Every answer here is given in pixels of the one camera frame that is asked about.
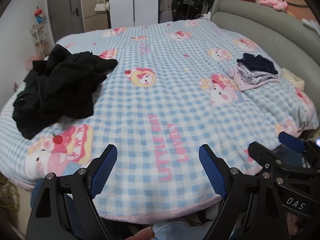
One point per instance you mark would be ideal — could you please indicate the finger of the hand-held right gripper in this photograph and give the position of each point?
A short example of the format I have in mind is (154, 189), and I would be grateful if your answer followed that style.
(291, 141)
(260, 152)

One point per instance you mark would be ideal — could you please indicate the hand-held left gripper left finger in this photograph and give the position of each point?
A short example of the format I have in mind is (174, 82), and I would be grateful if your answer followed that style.
(106, 167)

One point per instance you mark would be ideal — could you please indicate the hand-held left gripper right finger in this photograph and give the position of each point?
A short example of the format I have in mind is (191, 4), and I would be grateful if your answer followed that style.
(212, 172)

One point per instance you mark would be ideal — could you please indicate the pile of black clothes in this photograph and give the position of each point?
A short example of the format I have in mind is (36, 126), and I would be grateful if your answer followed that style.
(62, 85)

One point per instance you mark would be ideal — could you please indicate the open closet with clothes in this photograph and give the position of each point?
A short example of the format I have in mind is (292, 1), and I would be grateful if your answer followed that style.
(175, 0)

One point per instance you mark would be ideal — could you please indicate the person's right leg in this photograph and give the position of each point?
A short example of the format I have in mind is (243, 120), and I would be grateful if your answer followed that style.
(287, 156)

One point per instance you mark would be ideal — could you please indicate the cream knitted item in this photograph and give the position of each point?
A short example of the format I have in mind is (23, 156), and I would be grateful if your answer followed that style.
(292, 78)

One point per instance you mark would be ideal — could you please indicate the light blue cloth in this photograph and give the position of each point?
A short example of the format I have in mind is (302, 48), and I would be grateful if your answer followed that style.
(170, 231)

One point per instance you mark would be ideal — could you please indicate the lilac folded garment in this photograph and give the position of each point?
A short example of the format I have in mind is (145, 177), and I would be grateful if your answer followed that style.
(247, 80)

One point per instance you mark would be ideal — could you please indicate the blue checked printed blanket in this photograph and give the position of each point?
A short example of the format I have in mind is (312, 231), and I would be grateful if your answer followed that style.
(162, 105)

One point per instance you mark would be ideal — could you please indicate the grey bed headboard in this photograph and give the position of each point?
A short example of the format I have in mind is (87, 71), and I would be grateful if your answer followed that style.
(250, 20)

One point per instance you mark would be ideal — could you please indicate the pink plush toy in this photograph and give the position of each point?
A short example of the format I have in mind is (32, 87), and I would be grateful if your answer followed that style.
(276, 1)

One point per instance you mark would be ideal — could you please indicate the white shelf rack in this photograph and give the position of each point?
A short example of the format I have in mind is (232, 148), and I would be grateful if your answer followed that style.
(40, 40)

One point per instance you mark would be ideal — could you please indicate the white power strip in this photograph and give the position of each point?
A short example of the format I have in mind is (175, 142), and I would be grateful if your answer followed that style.
(205, 15)

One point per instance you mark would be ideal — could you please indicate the beige cabinet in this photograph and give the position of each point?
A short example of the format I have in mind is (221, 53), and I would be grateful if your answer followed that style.
(92, 20)

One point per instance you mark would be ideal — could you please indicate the white handbag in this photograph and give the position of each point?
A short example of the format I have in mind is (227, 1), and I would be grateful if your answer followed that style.
(101, 7)

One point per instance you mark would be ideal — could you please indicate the grey door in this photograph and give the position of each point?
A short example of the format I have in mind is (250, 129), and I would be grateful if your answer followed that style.
(62, 10)

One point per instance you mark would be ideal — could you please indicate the red blue toy figure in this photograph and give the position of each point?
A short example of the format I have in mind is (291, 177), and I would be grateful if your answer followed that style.
(39, 15)

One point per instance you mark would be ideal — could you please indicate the white wardrobe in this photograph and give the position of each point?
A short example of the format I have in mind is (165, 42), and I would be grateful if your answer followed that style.
(140, 2)

